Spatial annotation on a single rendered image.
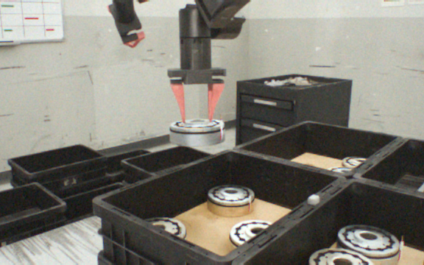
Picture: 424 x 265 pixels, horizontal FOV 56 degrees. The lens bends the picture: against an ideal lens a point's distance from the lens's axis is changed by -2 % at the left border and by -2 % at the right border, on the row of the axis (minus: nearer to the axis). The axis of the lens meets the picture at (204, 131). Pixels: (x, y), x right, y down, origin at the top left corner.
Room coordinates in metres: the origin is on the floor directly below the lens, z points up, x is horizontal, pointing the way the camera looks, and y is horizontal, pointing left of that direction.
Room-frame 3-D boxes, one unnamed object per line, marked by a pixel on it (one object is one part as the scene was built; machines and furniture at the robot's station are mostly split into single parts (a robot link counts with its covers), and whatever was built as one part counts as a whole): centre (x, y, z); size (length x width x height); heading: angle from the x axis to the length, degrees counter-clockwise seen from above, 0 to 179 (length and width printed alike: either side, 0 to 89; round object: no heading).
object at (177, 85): (0.73, 0.03, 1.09); 0.07 x 0.07 x 0.09; 8
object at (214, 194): (0.82, -0.06, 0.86); 0.10 x 0.10 x 0.01
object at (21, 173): (1.88, 0.73, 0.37); 0.40 x 0.30 x 0.45; 133
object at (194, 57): (0.74, 0.02, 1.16); 0.10 x 0.07 x 0.07; 98
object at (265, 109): (2.47, -0.56, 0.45); 0.60 x 0.45 x 0.90; 133
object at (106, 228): (0.69, -0.04, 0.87); 0.40 x 0.30 x 0.11; 139
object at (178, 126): (0.73, 0.01, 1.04); 0.10 x 0.10 x 0.01
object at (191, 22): (0.75, 0.01, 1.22); 0.07 x 0.06 x 0.07; 134
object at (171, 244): (0.69, -0.04, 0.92); 0.40 x 0.30 x 0.02; 139
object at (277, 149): (0.99, -0.30, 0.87); 0.40 x 0.30 x 0.11; 139
